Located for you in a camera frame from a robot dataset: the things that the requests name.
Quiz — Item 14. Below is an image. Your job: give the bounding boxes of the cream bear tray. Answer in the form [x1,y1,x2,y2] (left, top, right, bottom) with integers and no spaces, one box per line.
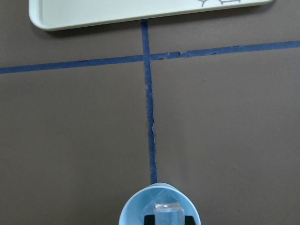
[28,0,270,31]

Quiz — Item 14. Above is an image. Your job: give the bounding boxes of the light blue cup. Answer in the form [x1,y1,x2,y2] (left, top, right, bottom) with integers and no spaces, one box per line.
[119,183,201,225]

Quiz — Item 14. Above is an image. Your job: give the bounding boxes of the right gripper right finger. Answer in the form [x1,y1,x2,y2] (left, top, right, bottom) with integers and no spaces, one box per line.
[185,216,196,225]

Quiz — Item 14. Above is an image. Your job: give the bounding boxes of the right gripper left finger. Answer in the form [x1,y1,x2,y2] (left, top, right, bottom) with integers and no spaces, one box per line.
[143,215,155,225]

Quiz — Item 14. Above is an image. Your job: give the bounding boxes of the clear ice cube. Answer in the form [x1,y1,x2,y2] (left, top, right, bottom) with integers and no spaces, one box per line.
[154,202,185,225]

